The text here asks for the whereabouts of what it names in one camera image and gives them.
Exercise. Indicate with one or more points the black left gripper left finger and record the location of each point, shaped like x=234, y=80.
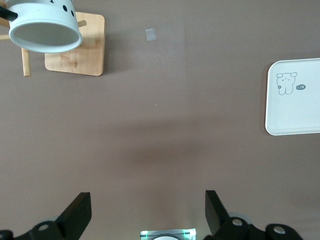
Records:
x=75, y=212

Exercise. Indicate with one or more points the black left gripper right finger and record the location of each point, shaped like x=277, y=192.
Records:
x=215, y=215

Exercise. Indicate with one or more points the white rabbit print tray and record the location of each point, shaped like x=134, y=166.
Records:
x=297, y=112

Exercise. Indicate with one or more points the wooden mug stand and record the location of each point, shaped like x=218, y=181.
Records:
x=77, y=55

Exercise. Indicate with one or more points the small grey tape patch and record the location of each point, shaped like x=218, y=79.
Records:
x=150, y=34

